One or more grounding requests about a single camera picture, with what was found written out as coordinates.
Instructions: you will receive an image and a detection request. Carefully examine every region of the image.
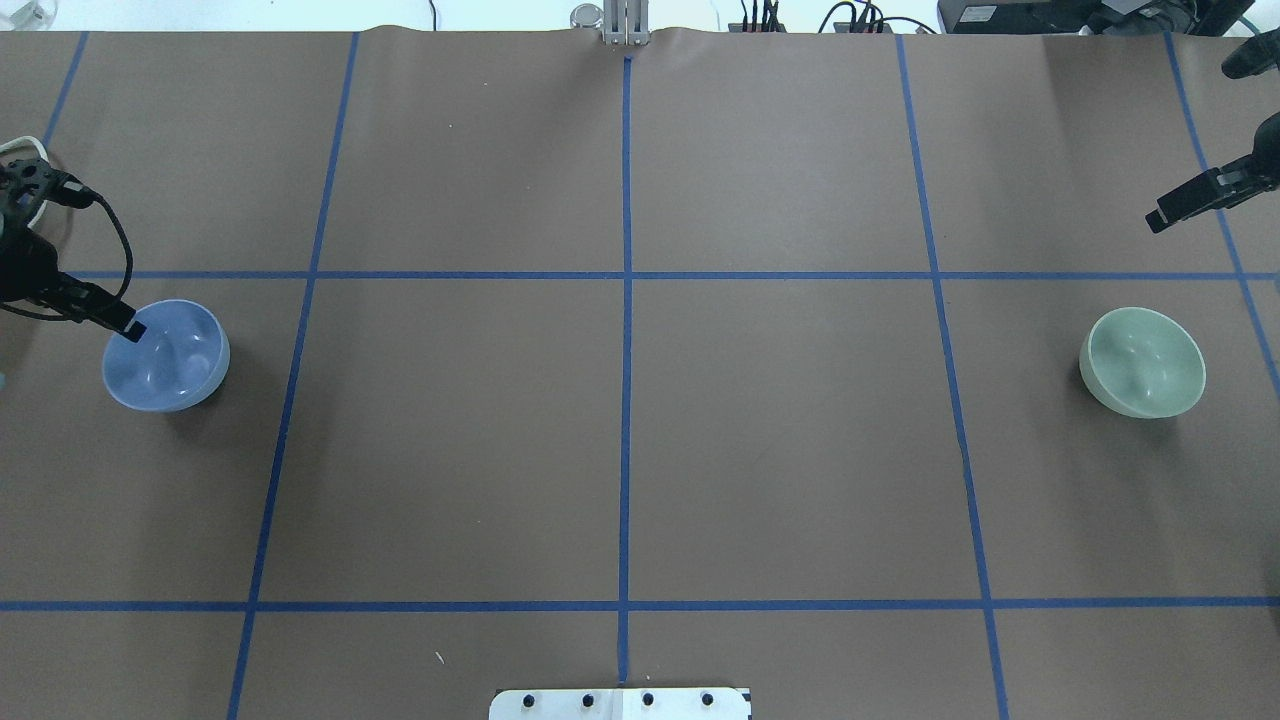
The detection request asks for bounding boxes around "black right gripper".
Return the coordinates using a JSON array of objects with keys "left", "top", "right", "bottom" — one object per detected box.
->
[{"left": 1146, "top": 111, "right": 1279, "bottom": 234}]

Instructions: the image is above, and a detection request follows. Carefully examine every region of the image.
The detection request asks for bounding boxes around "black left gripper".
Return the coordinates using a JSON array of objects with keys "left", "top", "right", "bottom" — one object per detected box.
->
[{"left": 1, "top": 211, "right": 147, "bottom": 343}]

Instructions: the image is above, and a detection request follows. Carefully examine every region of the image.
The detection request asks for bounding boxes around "blue bowl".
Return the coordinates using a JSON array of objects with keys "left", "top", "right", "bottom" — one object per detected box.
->
[{"left": 101, "top": 299, "right": 232, "bottom": 413}]

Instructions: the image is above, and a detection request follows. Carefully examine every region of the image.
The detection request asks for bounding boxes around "green bowl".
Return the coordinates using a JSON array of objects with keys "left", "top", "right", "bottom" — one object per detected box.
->
[{"left": 1078, "top": 306, "right": 1207, "bottom": 420}]

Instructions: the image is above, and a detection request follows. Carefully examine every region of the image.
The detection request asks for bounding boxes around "small metal cylinder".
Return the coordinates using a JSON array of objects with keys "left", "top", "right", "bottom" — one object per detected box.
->
[{"left": 570, "top": 3, "right": 605, "bottom": 29}]

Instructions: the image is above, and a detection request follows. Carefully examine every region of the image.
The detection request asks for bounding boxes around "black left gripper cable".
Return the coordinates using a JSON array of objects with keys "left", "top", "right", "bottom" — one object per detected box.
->
[{"left": 0, "top": 190, "right": 134, "bottom": 323}]

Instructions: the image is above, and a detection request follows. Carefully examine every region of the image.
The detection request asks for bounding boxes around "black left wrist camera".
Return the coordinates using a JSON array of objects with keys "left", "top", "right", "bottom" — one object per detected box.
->
[{"left": 1, "top": 158, "right": 99, "bottom": 223}]

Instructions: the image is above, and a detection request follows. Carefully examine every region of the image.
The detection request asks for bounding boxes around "aluminium frame post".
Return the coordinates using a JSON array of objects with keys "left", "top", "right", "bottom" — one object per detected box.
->
[{"left": 600, "top": 0, "right": 652, "bottom": 46}]

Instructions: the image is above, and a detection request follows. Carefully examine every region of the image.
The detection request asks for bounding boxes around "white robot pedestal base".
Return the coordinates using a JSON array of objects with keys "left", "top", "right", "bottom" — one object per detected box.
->
[{"left": 488, "top": 687, "right": 753, "bottom": 719}]

